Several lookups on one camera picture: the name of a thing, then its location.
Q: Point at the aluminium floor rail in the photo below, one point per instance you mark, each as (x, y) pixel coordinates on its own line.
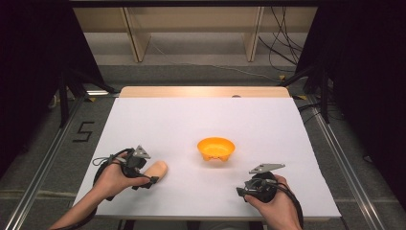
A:
(344, 159)
(48, 159)

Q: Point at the person's right hand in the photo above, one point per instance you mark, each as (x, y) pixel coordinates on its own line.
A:
(282, 207)

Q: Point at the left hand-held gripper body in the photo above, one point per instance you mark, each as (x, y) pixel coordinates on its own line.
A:
(132, 166)

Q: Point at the orange plastic bowl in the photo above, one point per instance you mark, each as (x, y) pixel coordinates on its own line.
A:
(216, 147)

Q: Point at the person's left hand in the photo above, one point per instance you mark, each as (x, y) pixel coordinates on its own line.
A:
(111, 180)

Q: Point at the beige wooden desk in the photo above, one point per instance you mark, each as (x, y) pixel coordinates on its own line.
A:
(137, 35)

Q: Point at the white paper sheet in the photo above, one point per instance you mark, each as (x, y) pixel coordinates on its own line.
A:
(204, 118)

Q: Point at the black curtain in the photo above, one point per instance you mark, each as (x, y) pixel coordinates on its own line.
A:
(35, 73)
(367, 80)

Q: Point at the black tripod stand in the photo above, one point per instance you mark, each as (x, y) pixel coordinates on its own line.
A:
(63, 99)
(324, 96)

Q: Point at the light wooden table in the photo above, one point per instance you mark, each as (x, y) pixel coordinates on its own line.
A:
(191, 92)

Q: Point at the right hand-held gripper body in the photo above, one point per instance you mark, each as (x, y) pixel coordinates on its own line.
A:
(263, 188)

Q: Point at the tan bread roll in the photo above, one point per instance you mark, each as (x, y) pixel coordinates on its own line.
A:
(157, 169)

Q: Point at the yellow tape piece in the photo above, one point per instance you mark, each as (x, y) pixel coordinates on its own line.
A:
(91, 99)
(282, 77)
(300, 97)

